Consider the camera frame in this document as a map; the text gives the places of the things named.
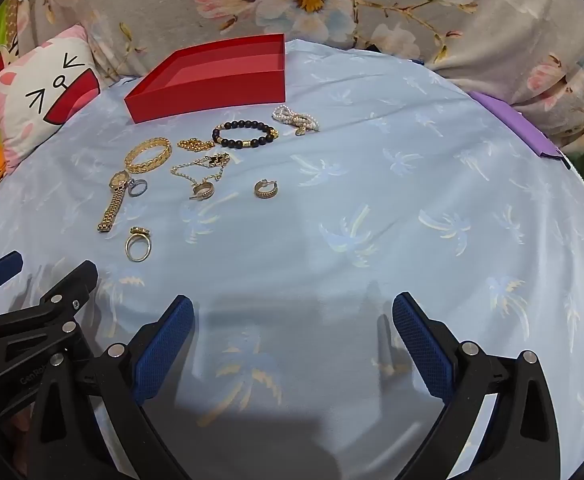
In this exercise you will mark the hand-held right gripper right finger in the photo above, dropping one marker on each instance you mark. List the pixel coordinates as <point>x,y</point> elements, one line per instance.
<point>422,345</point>

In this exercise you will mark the grey floral blanket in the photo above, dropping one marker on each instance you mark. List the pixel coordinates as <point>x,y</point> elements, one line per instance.
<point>422,35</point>

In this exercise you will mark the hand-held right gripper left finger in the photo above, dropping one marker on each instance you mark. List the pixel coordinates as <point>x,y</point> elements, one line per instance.
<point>164,345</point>

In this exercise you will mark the purple mat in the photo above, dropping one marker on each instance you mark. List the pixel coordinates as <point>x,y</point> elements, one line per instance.
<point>522,125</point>

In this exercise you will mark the red cardboard box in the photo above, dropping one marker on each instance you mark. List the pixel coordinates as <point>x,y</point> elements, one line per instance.
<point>212,95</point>

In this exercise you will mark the light blue palm print sheet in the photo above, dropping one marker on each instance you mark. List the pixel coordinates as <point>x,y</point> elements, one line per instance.
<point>372,210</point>

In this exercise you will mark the white cat face pillow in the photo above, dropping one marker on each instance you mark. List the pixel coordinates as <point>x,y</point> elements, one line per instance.
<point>37,90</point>

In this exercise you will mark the gold hoop earring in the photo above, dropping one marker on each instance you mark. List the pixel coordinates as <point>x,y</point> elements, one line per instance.
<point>262,189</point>

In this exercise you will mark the gold wrist watch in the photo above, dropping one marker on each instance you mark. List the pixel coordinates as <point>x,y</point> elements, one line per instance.
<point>112,210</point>

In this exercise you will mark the gold braided bangle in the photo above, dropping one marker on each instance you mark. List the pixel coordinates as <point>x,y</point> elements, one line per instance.
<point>144,165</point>

